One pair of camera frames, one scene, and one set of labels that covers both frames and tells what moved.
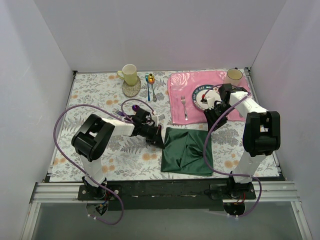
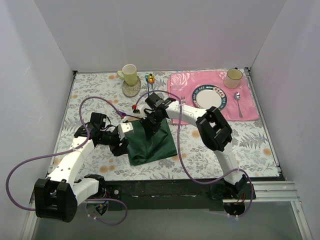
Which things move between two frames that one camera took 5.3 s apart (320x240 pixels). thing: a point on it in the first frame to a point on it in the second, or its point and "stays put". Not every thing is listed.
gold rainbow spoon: x=151 y=79 stays put
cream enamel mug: x=233 y=76 stays put
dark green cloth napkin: x=183 y=152 to x=142 y=148
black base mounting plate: x=167 y=195 stays put
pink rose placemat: x=181 y=86 stays put
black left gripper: x=155 y=136 to x=120 y=146
